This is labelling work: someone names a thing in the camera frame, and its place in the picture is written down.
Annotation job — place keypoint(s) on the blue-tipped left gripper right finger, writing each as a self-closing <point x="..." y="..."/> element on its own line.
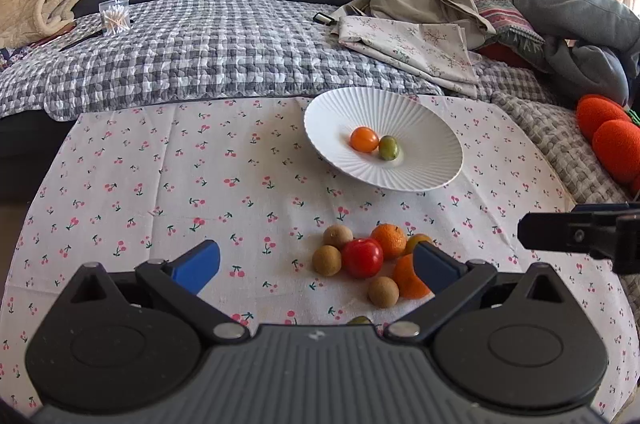
<point x="457" y="286"/>

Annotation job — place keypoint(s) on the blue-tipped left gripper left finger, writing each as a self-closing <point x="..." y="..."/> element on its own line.
<point x="174" y="287"/>

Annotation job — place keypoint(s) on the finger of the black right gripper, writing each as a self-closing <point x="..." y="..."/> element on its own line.
<point x="602" y="231"/>

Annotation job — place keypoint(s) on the yellow-orange tomato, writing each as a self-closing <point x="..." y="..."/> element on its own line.
<point x="414" y="241"/>

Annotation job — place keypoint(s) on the orange mandarin with leaf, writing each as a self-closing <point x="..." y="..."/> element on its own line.
<point x="392" y="239"/>

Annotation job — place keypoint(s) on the red tomato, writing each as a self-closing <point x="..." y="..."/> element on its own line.
<point x="362" y="258"/>

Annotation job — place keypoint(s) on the brown longan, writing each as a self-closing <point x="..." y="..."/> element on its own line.
<point x="327" y="260"/>
<point x="383" y="292"/>
<point x="338" y="236"/>

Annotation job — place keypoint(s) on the orange plush toy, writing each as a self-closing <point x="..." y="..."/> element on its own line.
<point x="614" y="138"/>

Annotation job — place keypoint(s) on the cherry print tablecloth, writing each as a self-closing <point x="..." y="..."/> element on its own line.
<point x="154" y="182"/>

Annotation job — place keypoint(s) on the white ribbed plate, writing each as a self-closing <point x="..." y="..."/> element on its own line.
<point x="430" y="154"/>

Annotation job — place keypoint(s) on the green cherry tomato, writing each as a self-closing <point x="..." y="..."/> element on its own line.
<point x="388" y="148"/>

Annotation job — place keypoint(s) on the orange cherry tomato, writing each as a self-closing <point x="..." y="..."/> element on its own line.
<point x="363" y="139"/>

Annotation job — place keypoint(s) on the grey hoodie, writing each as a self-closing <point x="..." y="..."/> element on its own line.
<point x="590" y="46"/>

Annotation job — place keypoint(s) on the floral folded cloth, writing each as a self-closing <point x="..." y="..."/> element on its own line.
<point x="437" y="53"/>

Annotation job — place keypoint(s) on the grey checkered quilt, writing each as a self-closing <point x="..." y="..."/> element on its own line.
<point x="175" y="51"/>

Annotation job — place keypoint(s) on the black pen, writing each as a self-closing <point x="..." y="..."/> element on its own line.
<point x="75" y="43"/>

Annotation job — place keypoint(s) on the striped patterned cushion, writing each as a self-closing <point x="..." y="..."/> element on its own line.
<point x="512" y="29"/>

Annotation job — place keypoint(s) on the bag of cotton swabs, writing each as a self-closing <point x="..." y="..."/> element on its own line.
<point x="115" y="17"/>

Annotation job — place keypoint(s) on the beige canvas bag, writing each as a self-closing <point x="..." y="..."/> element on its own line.
<point x="478" y="30"/>

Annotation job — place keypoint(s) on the small black device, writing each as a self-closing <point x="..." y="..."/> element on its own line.
<point x="323" y="19"/>

